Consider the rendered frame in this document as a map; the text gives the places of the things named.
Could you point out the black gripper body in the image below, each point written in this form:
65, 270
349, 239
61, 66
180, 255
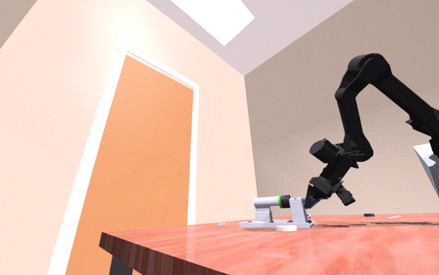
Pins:
326, 181

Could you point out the white flat washer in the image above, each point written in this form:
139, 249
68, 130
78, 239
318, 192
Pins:
286, 228

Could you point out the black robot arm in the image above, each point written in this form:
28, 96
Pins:
375, 70

